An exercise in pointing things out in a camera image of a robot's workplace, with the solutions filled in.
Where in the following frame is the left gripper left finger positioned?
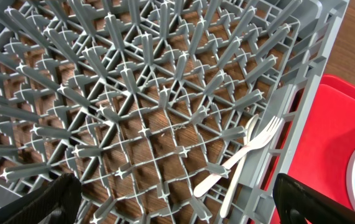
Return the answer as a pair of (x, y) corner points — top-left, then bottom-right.
(0, 173), (82, 224)

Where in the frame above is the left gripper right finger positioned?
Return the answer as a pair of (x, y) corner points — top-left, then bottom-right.
(273, 173), (355, 224)

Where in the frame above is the white plastic fork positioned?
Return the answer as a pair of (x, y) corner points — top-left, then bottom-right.
(193, 116), (284, 197)

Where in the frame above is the white plastic spoon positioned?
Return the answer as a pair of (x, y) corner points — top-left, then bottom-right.
(219, 114), (259, 218)

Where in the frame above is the grey dishwasher rack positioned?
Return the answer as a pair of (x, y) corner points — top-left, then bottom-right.
(0, 0), (349, 223)

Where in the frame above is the red plastic tray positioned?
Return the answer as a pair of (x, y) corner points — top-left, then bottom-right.
(270, 75), (355, 223)

